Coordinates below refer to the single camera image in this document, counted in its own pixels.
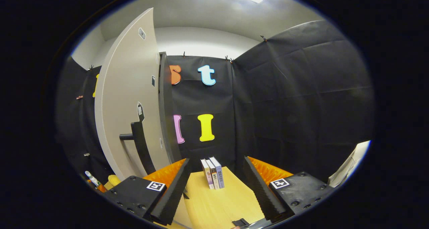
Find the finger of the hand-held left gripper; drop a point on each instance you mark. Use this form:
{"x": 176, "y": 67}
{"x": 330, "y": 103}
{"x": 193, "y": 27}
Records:
{"x": 102, "y": 188}

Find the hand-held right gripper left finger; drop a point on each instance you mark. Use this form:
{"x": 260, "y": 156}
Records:
{"x": 174, "y": 192}

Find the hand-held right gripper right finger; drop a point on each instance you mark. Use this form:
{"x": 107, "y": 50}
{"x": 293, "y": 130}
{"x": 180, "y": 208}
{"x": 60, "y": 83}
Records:
{"x": 258, "y": 192}

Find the white bottle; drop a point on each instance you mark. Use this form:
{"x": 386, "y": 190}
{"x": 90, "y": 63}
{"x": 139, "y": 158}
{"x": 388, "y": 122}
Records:
{"x": 91, "y": 177}

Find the beige cabinet door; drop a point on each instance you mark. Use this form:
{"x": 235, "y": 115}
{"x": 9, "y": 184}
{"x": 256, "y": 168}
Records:
{"x": 127, "y": 88}

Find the dark grey cabinet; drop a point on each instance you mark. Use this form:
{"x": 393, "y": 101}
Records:
{"x": 166, "y": 105}

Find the yellow lumpy round object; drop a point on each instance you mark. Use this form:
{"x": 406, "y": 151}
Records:
{"x": 114, "y": 180}

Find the blue grey spine book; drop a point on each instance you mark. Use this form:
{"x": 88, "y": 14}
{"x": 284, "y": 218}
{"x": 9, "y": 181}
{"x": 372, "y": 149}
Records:
{"x": 220, "y": 175}

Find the white spine book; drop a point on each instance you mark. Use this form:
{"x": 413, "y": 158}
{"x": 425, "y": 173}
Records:
{"x": 215, "y": 178}

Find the white garment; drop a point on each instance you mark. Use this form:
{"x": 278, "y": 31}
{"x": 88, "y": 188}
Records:
{"x": 348, "y": 165}

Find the black backdrop cloth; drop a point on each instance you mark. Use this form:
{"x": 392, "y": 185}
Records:
{"x": 301, "y": 105}

